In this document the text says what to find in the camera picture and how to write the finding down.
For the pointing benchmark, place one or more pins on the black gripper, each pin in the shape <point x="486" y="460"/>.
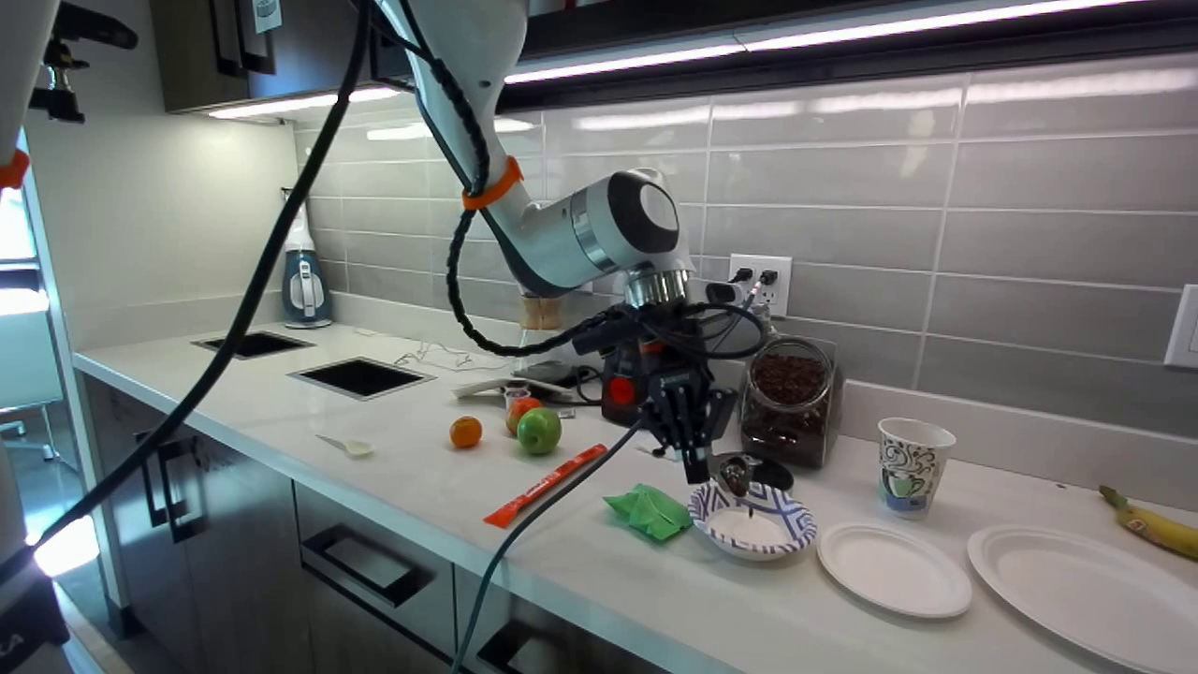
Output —
<point x="658" y="359"/>

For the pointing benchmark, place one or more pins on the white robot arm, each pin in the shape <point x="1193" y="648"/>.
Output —
<point x="628" y="223"/>

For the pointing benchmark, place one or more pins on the blue patterned paper bowl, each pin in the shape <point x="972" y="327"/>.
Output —
<point x="758" y="525"/>

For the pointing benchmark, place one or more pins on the white plastic spoon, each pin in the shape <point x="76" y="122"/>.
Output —
<point x="351" y="447"/>

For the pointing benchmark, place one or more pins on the orange snack stick packet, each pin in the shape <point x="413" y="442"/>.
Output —
<point x="539" y="489"/>

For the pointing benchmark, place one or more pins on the green apple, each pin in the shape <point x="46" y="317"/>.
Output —
<point x="539" y="432"/>

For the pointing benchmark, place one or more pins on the red orange apple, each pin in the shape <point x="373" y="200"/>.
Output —
<point x="518" y="408"/>

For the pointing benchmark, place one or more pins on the patterned paper cup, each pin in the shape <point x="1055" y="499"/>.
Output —
<point x="912" y="460"/>

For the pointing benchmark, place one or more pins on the small orange mandarin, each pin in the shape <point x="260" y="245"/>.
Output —
<point x="464" y="432"/>

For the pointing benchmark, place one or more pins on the small white paper plate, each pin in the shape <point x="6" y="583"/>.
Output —
<point x="898" y="569"/>

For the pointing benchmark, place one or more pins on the yellow banana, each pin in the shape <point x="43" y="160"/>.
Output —
<point x="1150" y="525"/>

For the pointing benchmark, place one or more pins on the large white paper plate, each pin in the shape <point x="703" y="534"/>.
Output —
<point x="1091" y="595"/>

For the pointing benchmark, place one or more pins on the white wall outlet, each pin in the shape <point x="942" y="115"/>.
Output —
<point x="761" y="281"/>

